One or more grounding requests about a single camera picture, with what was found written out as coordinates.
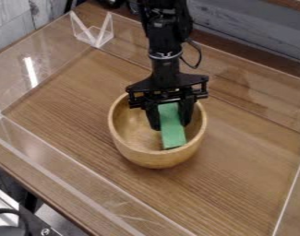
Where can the green rectangular block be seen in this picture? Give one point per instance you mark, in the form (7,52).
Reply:
(172,130)

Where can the clear acrylic corner bracket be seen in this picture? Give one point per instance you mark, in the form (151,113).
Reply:
(96,36)

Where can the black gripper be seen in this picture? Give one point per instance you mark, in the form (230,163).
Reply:
(165,86)

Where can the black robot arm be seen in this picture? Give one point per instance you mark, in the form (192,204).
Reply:
(168,25)

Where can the black metal table bracket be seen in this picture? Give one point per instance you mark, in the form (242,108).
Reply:
(37,226)

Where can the brown wooden bowl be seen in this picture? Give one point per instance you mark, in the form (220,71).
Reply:
(140,144)

